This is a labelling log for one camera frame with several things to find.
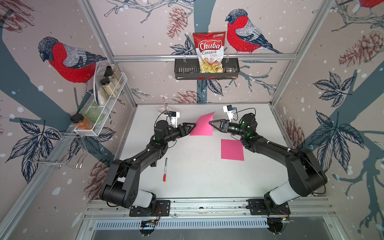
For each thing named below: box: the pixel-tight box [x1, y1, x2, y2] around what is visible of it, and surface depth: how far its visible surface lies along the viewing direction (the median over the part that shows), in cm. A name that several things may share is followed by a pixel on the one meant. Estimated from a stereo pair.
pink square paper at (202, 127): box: [189, 111, 216, 136], surface depth 79 cm
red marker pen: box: [163, 157, 168, 182], surface depth 87 cm
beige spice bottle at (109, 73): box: [104, 65, 121, 90], surface depth 82 cm
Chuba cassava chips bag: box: [192, 31, 226, 73], surface depth 83 cm
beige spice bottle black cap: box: [100, 78, 118, 98], surface depth 78 cm
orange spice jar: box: [70, 113, 94, 130], surface depth 63 cm
